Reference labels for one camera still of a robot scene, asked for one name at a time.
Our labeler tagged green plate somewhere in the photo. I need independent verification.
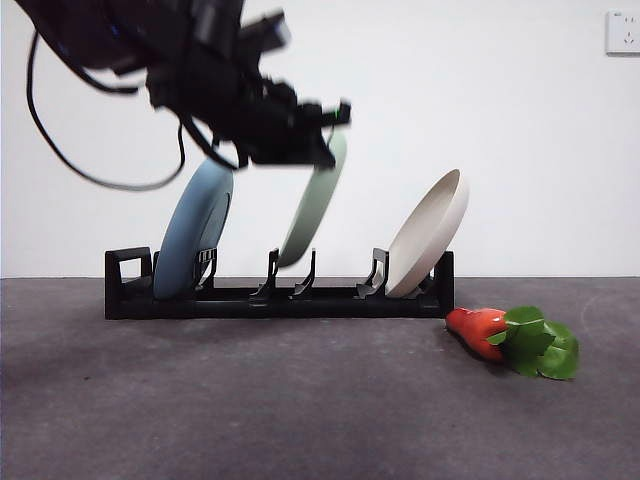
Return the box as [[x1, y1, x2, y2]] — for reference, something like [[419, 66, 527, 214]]
[[277, 127, 349, 269]]

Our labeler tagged orange carrot with green leaves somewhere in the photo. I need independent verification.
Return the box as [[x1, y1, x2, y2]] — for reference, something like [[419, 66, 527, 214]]
[[444, 304, 581, 381]]

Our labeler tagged blue plate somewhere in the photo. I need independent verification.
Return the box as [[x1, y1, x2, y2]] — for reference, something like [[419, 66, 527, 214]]
[[152, 159, 235, 301]]

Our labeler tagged beige plate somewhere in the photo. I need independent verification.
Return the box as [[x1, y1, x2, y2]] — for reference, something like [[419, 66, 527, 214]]
[[384, 168, 471, 297]]

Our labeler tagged black plate rack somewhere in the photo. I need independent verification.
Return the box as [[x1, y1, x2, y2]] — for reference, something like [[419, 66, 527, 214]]
[[103, 246, 456, 321]]

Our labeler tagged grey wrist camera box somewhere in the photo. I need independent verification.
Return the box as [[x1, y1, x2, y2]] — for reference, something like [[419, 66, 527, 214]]
[[238, 12, 292, 52]]

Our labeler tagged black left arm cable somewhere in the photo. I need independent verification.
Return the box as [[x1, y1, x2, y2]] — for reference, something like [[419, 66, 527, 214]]
[[25, 29, 187, 193]]

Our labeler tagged white wall socket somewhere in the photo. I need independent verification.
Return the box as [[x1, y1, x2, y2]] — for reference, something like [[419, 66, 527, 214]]
[[605, 10, 640, 56]]

